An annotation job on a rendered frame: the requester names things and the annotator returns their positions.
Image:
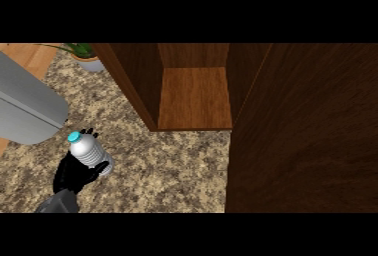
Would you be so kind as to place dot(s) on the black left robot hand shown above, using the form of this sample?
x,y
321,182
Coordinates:
x,y
68,175

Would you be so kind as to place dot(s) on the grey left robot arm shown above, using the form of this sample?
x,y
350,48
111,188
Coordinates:
x,y
59,203

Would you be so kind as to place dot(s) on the clear water bottle blue cap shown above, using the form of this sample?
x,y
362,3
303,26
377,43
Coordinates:
x,y
89,150

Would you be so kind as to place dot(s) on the brown wooden cabinet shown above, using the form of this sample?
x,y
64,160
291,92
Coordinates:
x,y
186,90

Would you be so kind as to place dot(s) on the brown wooden cabinet door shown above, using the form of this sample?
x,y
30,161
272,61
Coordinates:
x,y
304,130

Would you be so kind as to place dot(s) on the grey rounded appliance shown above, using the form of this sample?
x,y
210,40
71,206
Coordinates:
x,y
27,103

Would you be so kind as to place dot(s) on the green potted plant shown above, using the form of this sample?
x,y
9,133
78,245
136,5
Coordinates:
x,y
83,55

